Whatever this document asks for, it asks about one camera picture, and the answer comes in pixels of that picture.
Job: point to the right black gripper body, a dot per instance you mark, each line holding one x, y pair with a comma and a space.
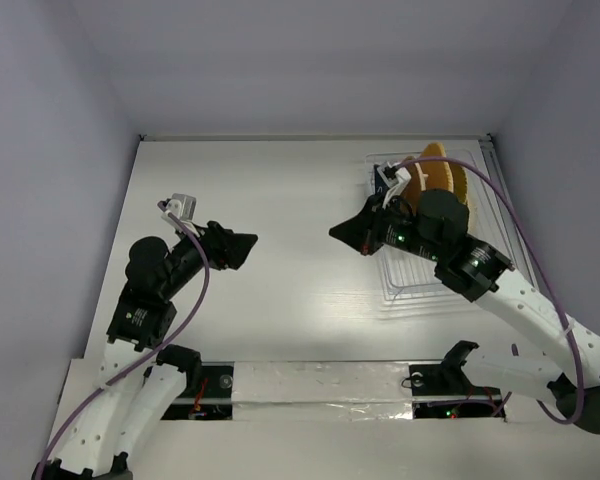
372, 228

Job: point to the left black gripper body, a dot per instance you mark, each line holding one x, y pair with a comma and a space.
220, 256

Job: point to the round woven bamboo plate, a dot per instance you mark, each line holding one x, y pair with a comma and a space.
437, 173

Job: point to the blue triangular plate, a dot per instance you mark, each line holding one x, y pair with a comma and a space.
380, 182

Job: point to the triangular woven bamboo plate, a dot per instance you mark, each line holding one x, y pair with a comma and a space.
416, 184

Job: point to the green-rimmed round bamboo plate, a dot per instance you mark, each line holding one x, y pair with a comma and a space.
460, 183

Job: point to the fish-shaped bamboo plate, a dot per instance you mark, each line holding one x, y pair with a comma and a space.
473, 217

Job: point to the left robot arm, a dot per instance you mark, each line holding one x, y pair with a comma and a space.
142, 371

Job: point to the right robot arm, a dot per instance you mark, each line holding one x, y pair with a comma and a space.
567, 376

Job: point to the clear wire dish rack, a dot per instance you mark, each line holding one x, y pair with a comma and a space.
409, 279

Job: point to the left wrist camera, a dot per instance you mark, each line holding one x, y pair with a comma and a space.
179, 207

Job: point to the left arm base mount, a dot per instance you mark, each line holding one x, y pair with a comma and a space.
211, 401

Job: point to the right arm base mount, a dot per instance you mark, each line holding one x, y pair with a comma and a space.
435, 397

